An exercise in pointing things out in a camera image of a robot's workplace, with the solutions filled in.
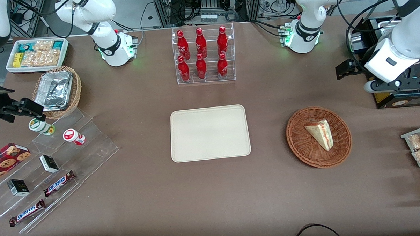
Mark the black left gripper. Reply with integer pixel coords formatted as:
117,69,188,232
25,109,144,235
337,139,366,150
335,58,370,81

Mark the triangular sandwich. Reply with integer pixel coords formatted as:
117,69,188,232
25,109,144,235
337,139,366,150
304,119,334,152

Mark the light tan wicker basket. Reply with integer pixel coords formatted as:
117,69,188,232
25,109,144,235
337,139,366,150
31,65,83,121

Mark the brown round wicker basket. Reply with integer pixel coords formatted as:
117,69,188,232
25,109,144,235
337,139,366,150
285,105,353,170

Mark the cream plastic tray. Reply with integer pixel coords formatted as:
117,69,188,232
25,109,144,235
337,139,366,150
170,104,252,163

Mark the green white yogurt cup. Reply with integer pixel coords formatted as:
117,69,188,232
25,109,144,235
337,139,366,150
28,117,56,137

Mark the stack of foil trays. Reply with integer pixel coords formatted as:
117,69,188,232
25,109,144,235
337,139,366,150
34,70,74,111

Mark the black silver electronics box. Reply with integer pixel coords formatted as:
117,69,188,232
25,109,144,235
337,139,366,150
346,16,400,56

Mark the white rectangular snack bin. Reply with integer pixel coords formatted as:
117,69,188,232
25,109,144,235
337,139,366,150
5,38,71,74

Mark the large clear cracker bag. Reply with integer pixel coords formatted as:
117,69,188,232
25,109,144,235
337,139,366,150
20,49,61,68

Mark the red white yogurt cup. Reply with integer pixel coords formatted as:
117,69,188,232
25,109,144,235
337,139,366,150
62,128,86,147

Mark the red chocolate chip cookie box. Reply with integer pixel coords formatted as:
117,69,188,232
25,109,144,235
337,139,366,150
0,142,33,185

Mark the small black box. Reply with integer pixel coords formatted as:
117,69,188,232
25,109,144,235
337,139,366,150
39,154,60,174
6,178,31,197

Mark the small clear cracker bag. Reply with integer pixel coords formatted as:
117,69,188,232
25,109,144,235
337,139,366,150
32,40,54,52

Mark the clear acrylic stepped shelf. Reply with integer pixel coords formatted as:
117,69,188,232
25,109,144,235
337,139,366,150
0,105,123,235

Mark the Snickers chocolate bar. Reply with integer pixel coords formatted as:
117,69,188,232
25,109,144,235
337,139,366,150
8,199,47,227
42,170,77,198

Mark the red cola bottle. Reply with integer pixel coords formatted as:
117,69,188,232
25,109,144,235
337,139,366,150
177,30,191,60
216,53,229,79
195,27,208,59
177,55,191,82
216,25,229,57
195,53,208,80

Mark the clear acrylic bottle rack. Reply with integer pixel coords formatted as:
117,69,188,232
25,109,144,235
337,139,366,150
171,22,236,86

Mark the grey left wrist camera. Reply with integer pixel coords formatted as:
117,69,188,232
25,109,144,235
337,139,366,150
364,76,420,94

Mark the aluminium frame equipment rack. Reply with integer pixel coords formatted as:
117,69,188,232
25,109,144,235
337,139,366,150
152,0,264,28

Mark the black cable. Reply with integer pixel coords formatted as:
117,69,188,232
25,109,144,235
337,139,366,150
292,222,344,236

